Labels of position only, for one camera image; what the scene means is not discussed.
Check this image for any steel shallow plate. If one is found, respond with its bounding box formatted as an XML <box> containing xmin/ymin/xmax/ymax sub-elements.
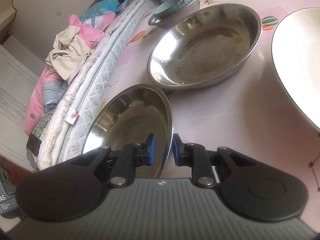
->
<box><xmin>81</xmin><ymin>84</ymin><xmax>173</xmax><ymax>178</ymax></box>

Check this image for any teal patterned pillow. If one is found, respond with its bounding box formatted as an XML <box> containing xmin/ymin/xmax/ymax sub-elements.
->
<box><xmin>80</xmin><ymin>0</ymin><xmax>120</xmax><ymax>22</ymax></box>

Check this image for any pink patterned tablecloth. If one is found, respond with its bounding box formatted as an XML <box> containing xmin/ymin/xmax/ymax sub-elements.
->
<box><xmin>97</xmin><ymin>0</ymin><xmax>320</xmax><ymax>228</ymax></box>

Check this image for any large steel basin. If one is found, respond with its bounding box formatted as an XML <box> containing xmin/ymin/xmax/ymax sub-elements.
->
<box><xmin>146</xmin><ymin>3</ymin><xmax>262</xmax><ymax>90</ymax></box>

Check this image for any teal ceramic bowl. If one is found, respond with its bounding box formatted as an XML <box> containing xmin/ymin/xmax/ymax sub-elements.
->
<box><xmin>153</xmin><ymin>0</ymin><xmax>192</xmax><ymax>20</ymax></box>

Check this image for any white ceramic plate with calligraphy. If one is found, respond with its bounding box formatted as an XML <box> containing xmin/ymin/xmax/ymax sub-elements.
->
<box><xmin>271</xmin><ymin>8</ymin><xmax>319</xmax><ymax>129</ymax></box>

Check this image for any medium steel bowl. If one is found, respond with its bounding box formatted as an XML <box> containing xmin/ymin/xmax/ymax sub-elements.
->
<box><xmin>148</xmin><ymin>0</ymin><xmax>200</xmax><ymax>30</ymax></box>

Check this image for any cream garment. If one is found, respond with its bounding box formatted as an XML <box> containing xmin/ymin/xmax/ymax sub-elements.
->
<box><xmin>45</xmin><ymin>26</ymin><xmax>91</xmax><ymax>84</ymax></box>

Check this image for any white quilted mattress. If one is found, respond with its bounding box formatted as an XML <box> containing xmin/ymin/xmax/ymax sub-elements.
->
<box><xmin>34</xmin><ymin>0</ymin><xmax>158</xmax><ymax>171</ymax></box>

